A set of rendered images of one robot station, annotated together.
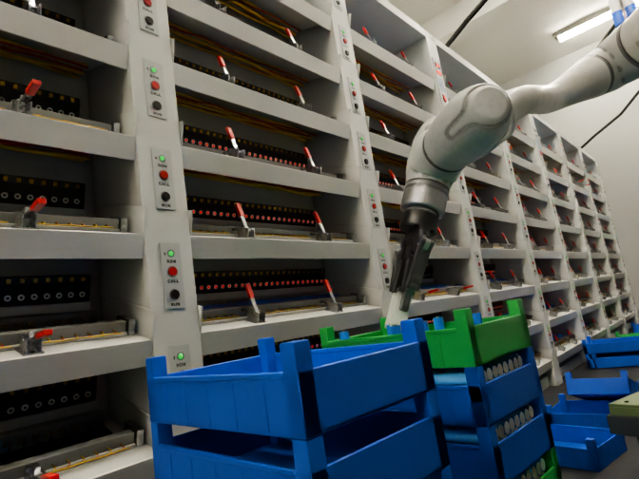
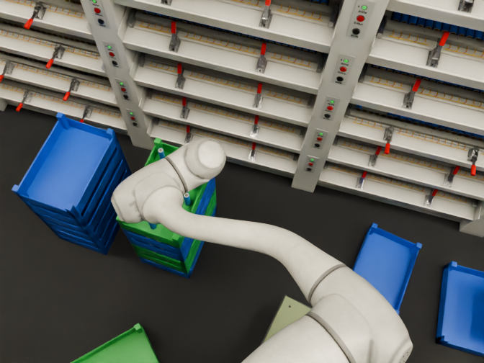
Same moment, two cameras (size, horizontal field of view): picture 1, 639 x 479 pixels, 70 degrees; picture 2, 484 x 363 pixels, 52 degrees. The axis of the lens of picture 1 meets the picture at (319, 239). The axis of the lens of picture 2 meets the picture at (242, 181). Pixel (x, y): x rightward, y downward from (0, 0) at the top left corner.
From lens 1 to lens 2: 175 cm
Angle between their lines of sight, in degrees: 88
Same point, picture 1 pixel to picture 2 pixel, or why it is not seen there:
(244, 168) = (168, 11)
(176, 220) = (111, 32)
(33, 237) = (40, 23)
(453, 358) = not seen: hidden behind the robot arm
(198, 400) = (44, 151)
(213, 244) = (140, 48)
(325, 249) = (252, 75)
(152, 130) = not seen: outside the picture
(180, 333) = (120, 75)
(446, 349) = not seen: hidden behind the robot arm
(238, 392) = (31, 170)
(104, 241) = (73, 32)
